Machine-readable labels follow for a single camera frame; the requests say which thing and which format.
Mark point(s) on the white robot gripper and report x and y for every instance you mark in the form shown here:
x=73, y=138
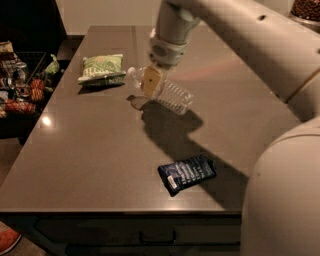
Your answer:
x=167, y=53

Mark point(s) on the clear plastic water bottle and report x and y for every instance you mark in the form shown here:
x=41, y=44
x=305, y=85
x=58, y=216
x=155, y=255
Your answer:
x=172, y=96

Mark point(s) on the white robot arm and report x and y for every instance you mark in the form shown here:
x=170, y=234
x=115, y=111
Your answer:
x=281, y=205

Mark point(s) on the green snack bag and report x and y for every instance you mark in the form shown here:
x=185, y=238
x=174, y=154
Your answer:
x=102, y=70

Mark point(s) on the green vegetable in basket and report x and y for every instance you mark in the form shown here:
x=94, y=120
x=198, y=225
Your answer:
x=53, y=67

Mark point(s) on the dark blue snack bag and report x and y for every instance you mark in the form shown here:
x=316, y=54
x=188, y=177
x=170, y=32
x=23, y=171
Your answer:
x=184, y=174

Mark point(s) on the glass jar in basket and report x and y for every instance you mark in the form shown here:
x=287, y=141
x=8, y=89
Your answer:
x=21, y=73

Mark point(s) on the red netted produce bag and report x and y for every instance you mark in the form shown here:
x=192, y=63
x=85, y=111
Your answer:
x=18, y=107

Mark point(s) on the bowl of brown nuts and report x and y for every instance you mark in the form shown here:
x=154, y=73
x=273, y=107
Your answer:
x=307, y=9

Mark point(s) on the orange shoe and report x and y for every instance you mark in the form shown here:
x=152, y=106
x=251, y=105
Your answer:
x=8, y=240

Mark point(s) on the black wire basket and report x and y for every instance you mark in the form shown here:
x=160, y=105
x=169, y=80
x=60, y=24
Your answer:
x=20, y=125

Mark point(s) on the black drawer handle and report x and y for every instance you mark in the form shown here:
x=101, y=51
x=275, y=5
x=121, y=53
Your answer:
x=157, y=238

